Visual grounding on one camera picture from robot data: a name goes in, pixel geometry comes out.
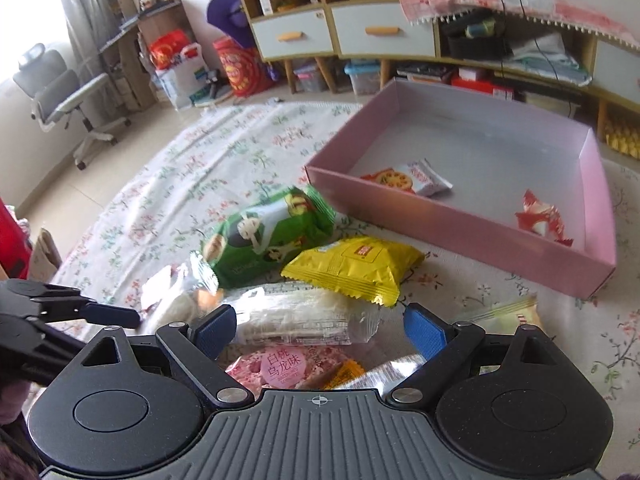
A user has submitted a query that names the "pale yellow white snack packet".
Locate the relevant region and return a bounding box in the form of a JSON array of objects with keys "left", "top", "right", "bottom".
[{"left": 461, "top": 294, "right": 542, "bottom": 335}]

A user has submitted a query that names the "wooden white drawer cabinet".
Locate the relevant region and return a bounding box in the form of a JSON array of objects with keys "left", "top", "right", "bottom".
[{"left": 241, "top": 0, "right": 639, "bottom": 122}]

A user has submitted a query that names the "red cartoon gift bag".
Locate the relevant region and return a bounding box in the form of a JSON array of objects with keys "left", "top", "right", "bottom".
[{"left": 213, "top": 36, "right": 274, "bottom": 98}]

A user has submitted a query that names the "green snack bag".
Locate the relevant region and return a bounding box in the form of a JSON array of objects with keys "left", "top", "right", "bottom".
[{"left": 202, "top": 186, "right": 336, "bottom": 289}]

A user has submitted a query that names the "yellow egg tray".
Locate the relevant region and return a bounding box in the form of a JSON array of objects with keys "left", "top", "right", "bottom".
[{"left": 604, "top": 122, "right": 640, "bottom": 160}]

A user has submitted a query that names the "pizza print snack packet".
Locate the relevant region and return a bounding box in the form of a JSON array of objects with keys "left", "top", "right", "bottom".
[{"left": 361, "top": 158, "right": 452, "bottom": 197}]

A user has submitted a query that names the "black cable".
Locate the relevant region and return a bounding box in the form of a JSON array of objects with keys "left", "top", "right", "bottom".
[{"left": 479, "top": 0, "right": 574, "bottom": 116}]

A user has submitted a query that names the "wooden desk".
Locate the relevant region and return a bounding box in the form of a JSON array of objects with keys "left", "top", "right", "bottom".
[{"left": 100, "top": 0, "right": 194, "bottom": 113}]

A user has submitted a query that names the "clear white snack packet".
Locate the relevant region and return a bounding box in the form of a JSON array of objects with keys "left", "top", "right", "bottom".
[{"left": 224, "top": 282, "right": 381, "bottom": 346}]

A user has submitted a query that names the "yellow snack bag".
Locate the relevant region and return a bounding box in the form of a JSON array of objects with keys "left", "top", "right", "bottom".
[{"left": 281, "top": 236, "right": 424, "bottom": 308}]

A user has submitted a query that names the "pink peach oolong snack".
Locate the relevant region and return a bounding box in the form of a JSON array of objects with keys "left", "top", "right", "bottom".
[{"left": 226, "top": 346, "right": 348, "bottom": 396}]

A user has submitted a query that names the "white red shopping bag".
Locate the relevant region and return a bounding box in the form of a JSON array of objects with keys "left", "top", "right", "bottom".
[{"left": 149, "top": 29, "right": 210, "bottom": 110}]

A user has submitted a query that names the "grey office chair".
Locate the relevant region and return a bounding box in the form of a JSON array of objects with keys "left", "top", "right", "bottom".
[{"left": 13, "top": 44, "right": 131, "bottom": 170}]

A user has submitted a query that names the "clear rice cracker packet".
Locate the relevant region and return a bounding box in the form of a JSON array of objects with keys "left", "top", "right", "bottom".
[{"left": 140, "top": 252, "right": 221, "bottom": 334}]

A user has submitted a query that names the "pink cloth on cabinet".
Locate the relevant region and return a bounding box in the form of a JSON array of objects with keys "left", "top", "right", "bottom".
[{"left": 399, "top": 0, "right": 639, "bottom": 51}]

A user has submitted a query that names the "clear plastic storage bin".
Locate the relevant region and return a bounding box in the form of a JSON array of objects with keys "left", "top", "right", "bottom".
[{"left": 344, "top": 60, "right": 381, "bottom": 96}]

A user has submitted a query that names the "red white candy packet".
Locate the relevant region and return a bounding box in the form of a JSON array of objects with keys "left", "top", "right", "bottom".
[{"left": 515, "top": 190, "right": 574, "bottom": 247}]

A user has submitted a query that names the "pink cardboard box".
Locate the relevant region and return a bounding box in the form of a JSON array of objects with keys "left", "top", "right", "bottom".
[{"left": 306, "top": 80, "right": 617, "bottom": 299}]

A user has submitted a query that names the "purple plush toy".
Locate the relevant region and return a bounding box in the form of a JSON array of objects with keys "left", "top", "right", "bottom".
[{"left": 206, "top": 0, "right": 256, "bottom": 48}]

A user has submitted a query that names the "orange silver snack packet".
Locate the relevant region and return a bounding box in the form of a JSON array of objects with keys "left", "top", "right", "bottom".
[{"left": 321, "top": 354, "right": 426, "bottom": 396}]

